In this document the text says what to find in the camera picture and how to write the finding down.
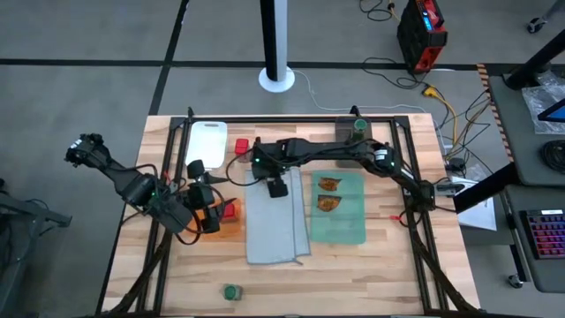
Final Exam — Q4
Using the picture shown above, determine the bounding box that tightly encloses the white floor cable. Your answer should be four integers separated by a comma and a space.
290, 69, 442, 133

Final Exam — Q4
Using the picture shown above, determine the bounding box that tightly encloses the clear plastic bag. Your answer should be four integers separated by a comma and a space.
520, 70, 565, 136

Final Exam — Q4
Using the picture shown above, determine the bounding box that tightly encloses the white paper sheet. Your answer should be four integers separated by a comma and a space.
456, 176, 498, 232

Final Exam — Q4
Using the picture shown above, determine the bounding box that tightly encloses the orange spice packet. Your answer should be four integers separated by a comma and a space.
316, 193, 343, 213
317, 176, 343, 193

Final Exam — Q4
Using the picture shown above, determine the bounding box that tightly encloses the backlit keyboard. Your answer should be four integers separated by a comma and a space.
519, 208, 565, 261

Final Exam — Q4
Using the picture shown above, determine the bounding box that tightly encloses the black metal stand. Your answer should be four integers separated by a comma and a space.
0, 178, 73, 318

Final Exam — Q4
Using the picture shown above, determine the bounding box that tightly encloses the blue screen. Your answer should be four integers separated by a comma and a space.
537, 97, 565, 124

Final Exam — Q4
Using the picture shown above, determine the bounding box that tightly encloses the smoke grey plastic bin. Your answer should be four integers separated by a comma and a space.
334, 115, 375, 170

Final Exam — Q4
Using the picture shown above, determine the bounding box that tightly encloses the white plastic bin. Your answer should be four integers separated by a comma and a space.
184, 120, 230, 170

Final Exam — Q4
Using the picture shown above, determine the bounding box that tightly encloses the coiled black cable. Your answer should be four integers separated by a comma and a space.
539, 139, 565, 174

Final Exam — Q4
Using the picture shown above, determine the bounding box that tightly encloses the red and black tool case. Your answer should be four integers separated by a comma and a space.
395, 0, 448, 75

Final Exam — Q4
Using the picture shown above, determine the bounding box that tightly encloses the black aluminium rig frame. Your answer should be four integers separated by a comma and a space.
101, 105, 478, 318

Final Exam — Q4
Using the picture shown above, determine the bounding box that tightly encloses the black floor cable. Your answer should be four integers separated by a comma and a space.
441, 86, 493, 160
360, 56, 427, 89
358, 0, 396, 22

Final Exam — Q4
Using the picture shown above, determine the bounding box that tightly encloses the dark grey desk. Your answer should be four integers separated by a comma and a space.
502, 184, 565, 295
487, 65, 565, 187

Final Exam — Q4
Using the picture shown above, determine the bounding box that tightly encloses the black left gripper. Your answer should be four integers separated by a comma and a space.
185, 158, 238, 234

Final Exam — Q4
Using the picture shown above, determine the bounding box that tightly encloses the black slanted beam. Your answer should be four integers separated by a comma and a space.
453, 162, 521, 216
504, 28, 565, 91

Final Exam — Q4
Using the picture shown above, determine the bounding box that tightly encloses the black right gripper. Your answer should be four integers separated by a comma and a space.
250, 137, 291, 200

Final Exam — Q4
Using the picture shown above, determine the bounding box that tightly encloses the tower fan with round base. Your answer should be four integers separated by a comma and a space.
258, 0, 296, 94

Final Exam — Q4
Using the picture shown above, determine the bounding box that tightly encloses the yellow plug with cable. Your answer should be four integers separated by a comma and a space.
421, 85, 460, 138

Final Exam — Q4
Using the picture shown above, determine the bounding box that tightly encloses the green silicone mat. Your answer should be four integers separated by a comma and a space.
310, 170, 367, 246

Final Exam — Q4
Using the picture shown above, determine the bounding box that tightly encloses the grey woven dish cloth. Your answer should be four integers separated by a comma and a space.
244, 166, 312, 266

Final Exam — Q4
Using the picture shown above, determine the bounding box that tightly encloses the orange translucent plastic bin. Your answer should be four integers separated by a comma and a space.
185, 197, 245, 242

